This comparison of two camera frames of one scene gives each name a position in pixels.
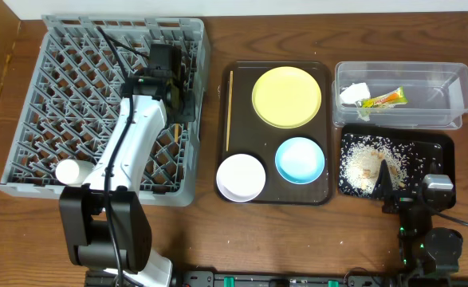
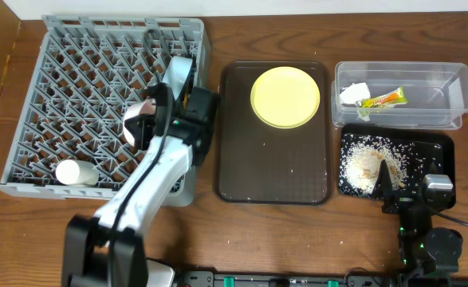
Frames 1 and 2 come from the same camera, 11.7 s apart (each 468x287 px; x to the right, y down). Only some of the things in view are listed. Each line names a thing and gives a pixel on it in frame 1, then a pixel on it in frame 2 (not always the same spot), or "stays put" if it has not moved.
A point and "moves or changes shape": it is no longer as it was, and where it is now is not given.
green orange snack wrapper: [395, 97] stays put
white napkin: [355, 92] stays put
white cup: [73, 172] stays put
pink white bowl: [241, 178] moves or changes shape
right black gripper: [402, 200] stays put
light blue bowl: [300, 160] moves or changes shape
